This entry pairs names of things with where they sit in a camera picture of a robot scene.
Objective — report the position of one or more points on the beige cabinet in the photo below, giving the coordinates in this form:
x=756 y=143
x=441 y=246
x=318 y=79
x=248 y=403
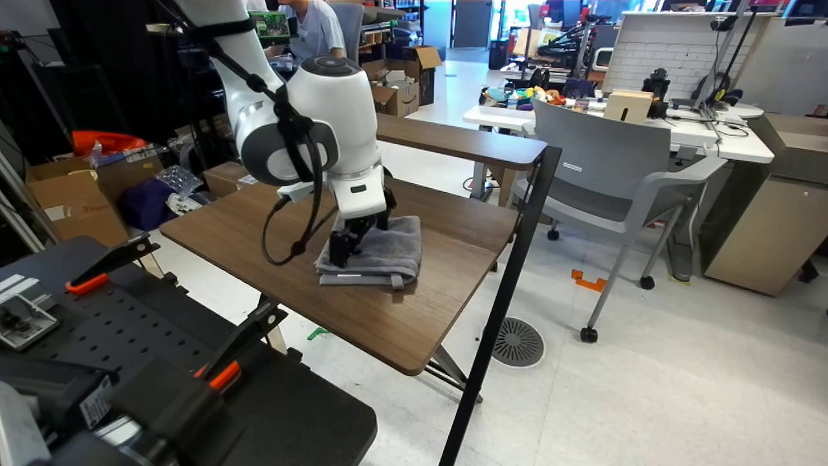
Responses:
x=766 y=224

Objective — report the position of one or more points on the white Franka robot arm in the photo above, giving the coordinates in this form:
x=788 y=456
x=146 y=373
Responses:
x=338 y=113

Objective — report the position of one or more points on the small black white device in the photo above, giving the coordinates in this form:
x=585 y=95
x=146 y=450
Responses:
x=25 y=317

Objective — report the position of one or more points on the small cardboard box on table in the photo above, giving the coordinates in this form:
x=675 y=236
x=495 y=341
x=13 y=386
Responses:
x=627 y=105

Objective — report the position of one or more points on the dark blue bag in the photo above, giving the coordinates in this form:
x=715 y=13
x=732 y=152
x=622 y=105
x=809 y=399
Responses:
x=146 y=204

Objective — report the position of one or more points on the white pegboard panel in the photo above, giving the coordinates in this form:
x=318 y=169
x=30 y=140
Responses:
x=664 y=53

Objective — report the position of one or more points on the grey keypad device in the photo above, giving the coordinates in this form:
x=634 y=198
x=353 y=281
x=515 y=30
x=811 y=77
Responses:
x=180 y=180

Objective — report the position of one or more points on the open cardboard box, low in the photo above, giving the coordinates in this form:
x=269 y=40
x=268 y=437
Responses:
x=397 y=97

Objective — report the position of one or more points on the black perforated workbench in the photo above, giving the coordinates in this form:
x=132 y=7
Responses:
x=260 y=416

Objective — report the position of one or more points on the grey towel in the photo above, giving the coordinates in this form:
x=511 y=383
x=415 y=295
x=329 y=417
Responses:
x=388 y=255

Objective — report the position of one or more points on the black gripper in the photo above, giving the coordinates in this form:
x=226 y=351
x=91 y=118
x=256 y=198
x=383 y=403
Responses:
x=364 y=226

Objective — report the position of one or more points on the black tripod stand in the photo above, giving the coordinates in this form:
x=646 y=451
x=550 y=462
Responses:
x=727 y=61

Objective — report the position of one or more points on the open cardboard box, tall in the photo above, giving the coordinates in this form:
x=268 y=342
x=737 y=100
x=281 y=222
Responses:
x=426 y=66

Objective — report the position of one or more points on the orange floor bracket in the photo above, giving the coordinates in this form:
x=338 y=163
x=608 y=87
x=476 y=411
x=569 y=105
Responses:
x=589 y=281

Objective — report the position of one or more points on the light blue cloth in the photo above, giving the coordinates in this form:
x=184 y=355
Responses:
x=17 y=430

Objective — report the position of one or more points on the white background table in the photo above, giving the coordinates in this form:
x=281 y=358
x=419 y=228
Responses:
x=740 y=145

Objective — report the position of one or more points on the round floor drain cover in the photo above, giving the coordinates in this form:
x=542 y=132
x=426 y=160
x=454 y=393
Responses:
x=519 y=342

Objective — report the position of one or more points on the large cardboard box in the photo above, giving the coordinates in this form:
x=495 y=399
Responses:
x=74 y=204

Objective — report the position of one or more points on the person in grey shirt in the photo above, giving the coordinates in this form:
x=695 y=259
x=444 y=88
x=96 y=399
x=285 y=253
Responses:
x=318 y=30

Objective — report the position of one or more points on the grey office chair on castors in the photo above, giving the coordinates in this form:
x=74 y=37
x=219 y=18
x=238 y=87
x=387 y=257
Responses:
x=596 y=163

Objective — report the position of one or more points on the black camera device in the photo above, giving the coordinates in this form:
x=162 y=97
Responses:
x=659 y=87

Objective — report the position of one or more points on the orange plastic object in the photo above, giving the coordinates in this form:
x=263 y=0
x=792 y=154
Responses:
x=105 y=140

